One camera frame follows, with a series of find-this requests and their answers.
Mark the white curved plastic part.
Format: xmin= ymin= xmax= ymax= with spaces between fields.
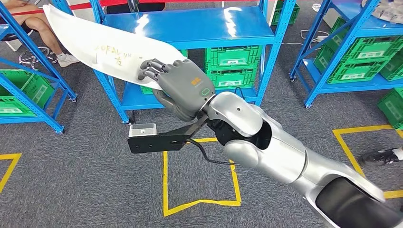
xmin=42 ymin=3 xmax=188 ymax=91

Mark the black camera cable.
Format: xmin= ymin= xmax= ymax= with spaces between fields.
xmin=186 ymin=86 xmax=247 ymax=166

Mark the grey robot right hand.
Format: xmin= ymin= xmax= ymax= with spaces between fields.
xmin=137 ymin=58 xmax=217 ymax=123

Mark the chrome stool base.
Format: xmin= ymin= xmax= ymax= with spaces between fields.
xmin=18 ymin=46 xmax=59 ymax=71

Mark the white cabinet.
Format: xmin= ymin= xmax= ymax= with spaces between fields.
xmin=322 ymin=6 xmax=343 ymax=29

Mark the person's foot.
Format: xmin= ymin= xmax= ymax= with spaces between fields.
xmin=358 ymin=146 xmax=403 ymax=168

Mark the red barrier tape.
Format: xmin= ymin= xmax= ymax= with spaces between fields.
xmin=11 ymin=0 xmax=275 ymax=17

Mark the seated person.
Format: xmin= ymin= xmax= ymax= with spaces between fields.
xmin=0 ymin=0 xmax=80 ymax=68

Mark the blue metal shelf rack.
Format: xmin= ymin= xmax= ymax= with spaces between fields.
xmin=289 ymin=0 xmax=403 ymax=110
xmin=0 ymin=0 xmax=78 ymax=135
xmin=52 ymin=0 xmax=297 ymax=125

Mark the white power cable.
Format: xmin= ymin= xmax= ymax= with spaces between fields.
xmin=281 ymin=28 xmax=322 ymax=47

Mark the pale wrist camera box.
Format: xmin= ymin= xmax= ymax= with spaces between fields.
xmin=128 ymin=123 xmax=157 ymax=137

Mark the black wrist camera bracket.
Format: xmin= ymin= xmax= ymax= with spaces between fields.
xmin=127 ymin=113 xmax=210 ymax=154

